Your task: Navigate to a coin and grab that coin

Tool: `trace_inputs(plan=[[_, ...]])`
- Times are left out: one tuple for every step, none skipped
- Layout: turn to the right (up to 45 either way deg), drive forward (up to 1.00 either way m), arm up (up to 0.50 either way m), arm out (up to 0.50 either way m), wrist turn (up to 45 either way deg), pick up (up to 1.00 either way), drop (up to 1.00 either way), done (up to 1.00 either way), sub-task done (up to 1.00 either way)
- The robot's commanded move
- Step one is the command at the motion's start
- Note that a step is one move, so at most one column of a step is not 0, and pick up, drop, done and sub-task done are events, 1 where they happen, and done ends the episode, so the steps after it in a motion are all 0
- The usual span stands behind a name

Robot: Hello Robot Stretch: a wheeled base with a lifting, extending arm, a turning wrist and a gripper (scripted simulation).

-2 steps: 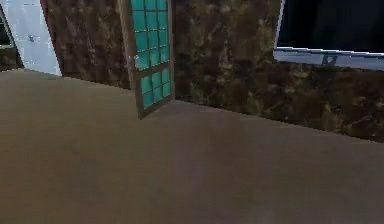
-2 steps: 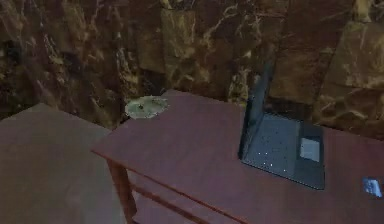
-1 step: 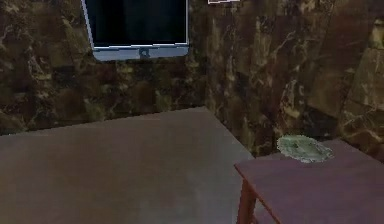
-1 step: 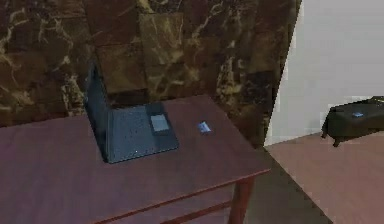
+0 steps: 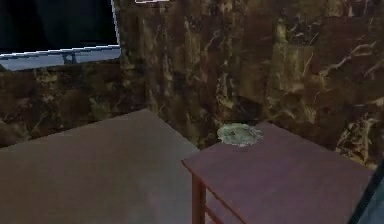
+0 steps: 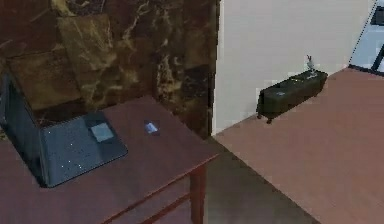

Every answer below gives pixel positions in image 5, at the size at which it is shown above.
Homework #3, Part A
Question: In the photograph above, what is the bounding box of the reddish brown wooden table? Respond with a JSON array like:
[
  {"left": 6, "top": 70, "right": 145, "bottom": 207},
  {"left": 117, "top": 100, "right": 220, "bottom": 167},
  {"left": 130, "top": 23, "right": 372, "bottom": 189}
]
[{"left": 181, "top": 120, "right": 374, "bottom": 224}]

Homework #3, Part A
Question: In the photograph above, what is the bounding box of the dark grey blue object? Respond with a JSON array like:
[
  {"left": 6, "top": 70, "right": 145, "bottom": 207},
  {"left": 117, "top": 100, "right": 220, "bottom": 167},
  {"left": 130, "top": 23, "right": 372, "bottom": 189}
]
[{"left": 347, "top": 159, "right": 384, "bottom": 224}]

